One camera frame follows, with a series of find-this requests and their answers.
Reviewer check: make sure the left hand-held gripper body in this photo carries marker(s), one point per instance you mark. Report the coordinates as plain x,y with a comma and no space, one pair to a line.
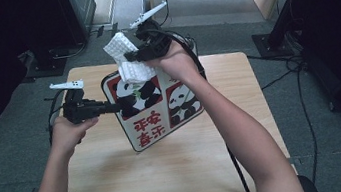
81,110

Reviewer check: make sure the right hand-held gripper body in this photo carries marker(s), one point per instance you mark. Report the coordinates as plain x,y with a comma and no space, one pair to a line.
156,42

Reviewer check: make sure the white waffle cloth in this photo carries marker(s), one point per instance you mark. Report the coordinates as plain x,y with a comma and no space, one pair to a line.
131,71

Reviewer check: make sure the panda print square board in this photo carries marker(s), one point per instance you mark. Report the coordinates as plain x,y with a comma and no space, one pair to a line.
156,128

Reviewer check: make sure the person's left hand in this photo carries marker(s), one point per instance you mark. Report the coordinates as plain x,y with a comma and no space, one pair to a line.
68,137

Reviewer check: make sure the person's right hand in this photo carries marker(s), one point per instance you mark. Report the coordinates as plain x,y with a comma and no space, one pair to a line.
179,64

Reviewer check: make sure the black flat stand base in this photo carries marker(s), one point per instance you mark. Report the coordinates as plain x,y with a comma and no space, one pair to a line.
46,66

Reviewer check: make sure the black cabinet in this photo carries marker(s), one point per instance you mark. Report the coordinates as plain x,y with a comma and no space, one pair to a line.
78,14

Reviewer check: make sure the black metal stand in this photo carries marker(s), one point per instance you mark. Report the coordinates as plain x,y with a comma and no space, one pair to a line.
282,19

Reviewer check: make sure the black chair armrest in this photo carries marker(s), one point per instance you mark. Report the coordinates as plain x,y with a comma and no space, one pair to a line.
310,187

